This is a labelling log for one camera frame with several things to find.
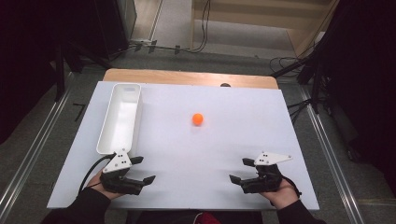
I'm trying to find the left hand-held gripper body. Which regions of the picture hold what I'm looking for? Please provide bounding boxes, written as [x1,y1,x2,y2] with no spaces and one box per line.
[99,148,142,196]

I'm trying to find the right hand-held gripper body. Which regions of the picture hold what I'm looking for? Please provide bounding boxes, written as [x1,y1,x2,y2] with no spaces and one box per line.
[241,151,294,194]

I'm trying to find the white rectangular bin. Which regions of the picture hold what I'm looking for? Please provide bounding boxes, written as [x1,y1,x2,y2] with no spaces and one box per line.
[96,82,144,157]

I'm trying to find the orange ball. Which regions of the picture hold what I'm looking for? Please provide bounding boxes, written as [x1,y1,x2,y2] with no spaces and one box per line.
[191,112,205,127]

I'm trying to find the person's left hand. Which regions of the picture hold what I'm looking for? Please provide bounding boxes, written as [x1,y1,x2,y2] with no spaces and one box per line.
[85,169,125,201]

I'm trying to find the person's right hand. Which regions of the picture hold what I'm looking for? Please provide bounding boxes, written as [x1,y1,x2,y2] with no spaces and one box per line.
[260,176,300,210]

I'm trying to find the person's dark clothing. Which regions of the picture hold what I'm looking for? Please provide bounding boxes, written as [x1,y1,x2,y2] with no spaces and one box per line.
[125,209,264,224]

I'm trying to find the white board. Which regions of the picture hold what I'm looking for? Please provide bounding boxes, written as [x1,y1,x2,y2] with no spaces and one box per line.
[46,81,320,212]

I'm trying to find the red cloth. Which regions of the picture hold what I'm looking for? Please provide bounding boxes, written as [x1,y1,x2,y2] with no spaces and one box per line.
[192,212,222,224]

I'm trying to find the wooden table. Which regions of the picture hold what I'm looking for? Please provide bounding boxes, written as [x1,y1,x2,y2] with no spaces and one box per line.
[102,68,279,91]

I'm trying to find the black tripod stand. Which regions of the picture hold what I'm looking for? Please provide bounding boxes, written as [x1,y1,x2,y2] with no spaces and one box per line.
[270,43,334,115]

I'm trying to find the white power strip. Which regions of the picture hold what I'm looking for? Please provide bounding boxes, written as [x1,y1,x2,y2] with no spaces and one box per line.
[130,38,154,47]

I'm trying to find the black cabinet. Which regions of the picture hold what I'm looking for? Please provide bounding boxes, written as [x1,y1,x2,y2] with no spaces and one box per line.
[92,0,138,62]

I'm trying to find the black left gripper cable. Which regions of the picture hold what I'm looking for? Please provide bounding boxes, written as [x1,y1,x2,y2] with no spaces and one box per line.
[78,153,117,195]

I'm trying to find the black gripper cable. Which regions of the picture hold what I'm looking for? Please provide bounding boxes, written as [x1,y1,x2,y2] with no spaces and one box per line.
[281,175,303,199]
[78,153,117,195]

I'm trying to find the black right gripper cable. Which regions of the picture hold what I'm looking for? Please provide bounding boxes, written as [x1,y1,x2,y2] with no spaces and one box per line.
[281,175,303,199]

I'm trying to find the metal floor rail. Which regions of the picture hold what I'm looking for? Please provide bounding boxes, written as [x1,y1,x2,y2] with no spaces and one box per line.
[299,84,366,224]
[0,72,75,216]

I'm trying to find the black coiled floor cable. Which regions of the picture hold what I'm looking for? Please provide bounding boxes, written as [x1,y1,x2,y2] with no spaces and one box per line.
[268,55,309,75]

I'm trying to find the black hanging cable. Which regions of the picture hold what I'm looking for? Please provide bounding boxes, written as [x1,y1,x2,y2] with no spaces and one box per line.
[186,0,212,54]

